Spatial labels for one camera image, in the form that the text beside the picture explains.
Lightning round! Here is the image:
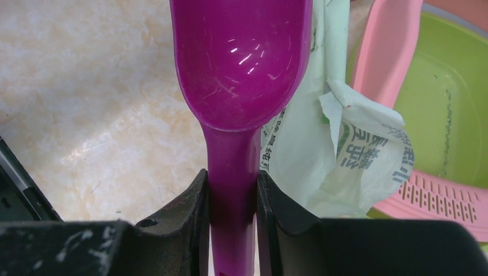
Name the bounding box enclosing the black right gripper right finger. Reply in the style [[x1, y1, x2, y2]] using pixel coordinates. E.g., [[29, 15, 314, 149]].
[[257, 171, 487, 275]]

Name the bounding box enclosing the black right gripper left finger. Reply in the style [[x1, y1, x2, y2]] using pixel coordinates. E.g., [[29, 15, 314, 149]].
[[1, 170, 209, 275]]

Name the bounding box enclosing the green and pink litter box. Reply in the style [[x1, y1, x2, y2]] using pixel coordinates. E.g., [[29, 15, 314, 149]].
[[350, 1, 487, 246]]

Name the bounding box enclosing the green cat litter bag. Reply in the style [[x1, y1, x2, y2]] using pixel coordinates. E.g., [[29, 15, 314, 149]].
[[260, 1, 415, 217]]

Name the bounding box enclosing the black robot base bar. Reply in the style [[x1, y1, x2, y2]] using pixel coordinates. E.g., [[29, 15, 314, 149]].
[[1, 139, 62, 222]]

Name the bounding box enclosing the purple plastic scoop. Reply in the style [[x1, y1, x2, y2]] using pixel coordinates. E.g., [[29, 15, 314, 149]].
[[170, 1, 312, 275]]

